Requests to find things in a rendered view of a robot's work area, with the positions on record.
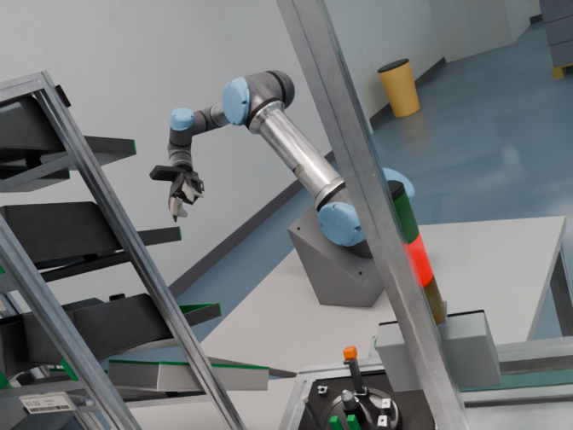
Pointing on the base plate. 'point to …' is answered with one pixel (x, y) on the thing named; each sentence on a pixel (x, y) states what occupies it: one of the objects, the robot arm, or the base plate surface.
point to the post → (371, 202)
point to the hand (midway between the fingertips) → (181, 209)
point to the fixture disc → (373, 405)
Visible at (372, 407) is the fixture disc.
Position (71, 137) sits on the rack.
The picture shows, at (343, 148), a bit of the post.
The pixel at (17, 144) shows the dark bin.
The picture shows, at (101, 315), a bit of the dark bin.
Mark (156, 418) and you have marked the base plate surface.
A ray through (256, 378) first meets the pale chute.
